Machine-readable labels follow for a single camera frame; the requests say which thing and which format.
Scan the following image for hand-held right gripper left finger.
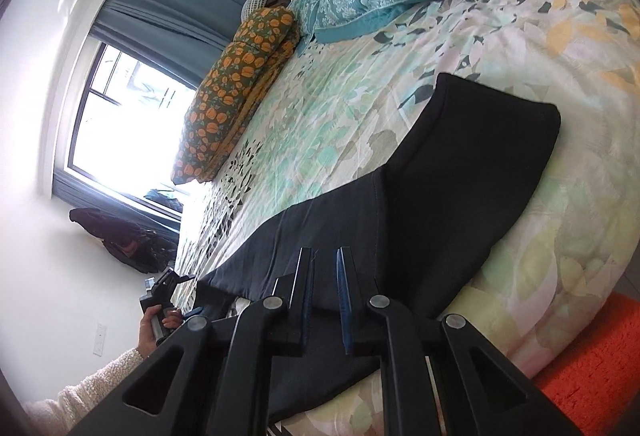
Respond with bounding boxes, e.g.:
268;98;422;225
67;247;314;436

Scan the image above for person's left forearm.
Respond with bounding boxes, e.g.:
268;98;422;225
22;348;146;432

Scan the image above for person's left hand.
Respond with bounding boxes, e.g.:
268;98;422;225
138;305;183;359

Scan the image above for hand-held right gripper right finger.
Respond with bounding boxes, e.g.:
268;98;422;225
337;247;583;436

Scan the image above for window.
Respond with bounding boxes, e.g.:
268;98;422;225
65;41;201;217

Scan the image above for blue curtain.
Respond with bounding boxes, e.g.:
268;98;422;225
89;0;258;92

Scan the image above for orange floral pillow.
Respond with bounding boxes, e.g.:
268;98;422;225
171;6;301;184

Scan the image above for dark cloth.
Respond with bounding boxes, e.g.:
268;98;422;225
144;187;184;213

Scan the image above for floral leaf print bedsheet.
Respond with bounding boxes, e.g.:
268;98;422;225
172;0;640;436

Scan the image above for black pants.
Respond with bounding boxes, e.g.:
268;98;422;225
192;73;561;424

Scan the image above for orange shaggy rug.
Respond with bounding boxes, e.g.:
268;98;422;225
537;291;640;436

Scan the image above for dark backpack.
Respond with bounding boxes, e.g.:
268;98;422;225
69;207;178;274

